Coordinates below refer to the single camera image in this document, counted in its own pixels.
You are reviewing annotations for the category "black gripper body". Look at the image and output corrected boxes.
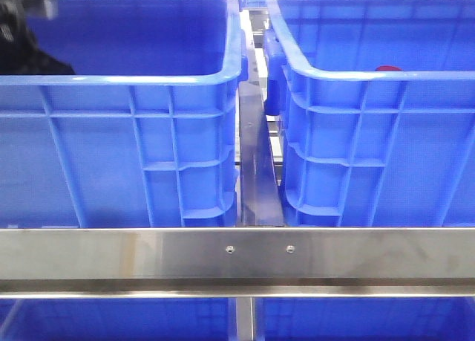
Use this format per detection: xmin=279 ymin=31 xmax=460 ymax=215
xmin=1 ymin=0 xmax=75 ymax=75

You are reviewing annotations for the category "red mushroom push button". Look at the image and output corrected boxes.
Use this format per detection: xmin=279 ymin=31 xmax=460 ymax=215
xmin=375 ymin=65 xmax=402 ymax=71

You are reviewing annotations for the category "blue crate front left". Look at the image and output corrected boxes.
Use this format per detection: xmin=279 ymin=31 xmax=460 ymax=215
xmin=1 ymin=0 xmax=247 ymax=228

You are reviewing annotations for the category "blue crate lower left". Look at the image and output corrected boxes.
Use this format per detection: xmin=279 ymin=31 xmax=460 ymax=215
xmin=1 ymin=299 xmax=237 ymax=340

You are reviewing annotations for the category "blue crate front right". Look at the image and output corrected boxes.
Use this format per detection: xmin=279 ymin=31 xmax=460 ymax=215
xmin=263 ymin=0 xmax=474 ymax=227

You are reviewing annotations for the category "blue crate lower right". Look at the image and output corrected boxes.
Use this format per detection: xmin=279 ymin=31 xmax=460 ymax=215
xmin=260 ymin=297 xmax=474 ymax=340

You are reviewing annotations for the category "steel rack front rail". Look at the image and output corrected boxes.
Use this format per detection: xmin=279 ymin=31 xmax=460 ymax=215
xmin=1 ymin=227 xmax=474 ymax=299

